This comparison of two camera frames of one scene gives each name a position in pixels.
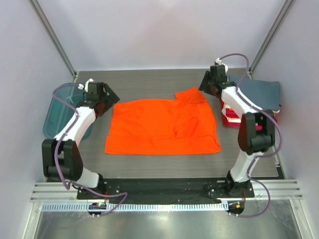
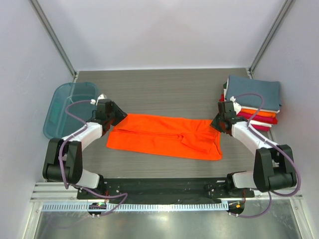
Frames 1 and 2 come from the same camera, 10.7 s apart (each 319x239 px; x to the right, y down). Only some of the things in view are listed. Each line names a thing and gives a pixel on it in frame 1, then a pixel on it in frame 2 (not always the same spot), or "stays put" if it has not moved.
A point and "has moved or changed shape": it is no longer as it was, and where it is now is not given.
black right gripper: [205, 82] to [221, 119]
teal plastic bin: [65, 98] stays put
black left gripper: [109, 97] to [113, 113]
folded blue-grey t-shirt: [264, 94] stays put
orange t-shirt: [185, 125] has moved or changed shape
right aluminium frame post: [259, 55] stays put
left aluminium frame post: [54, 39] stays put
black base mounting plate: [165, 190] stays put
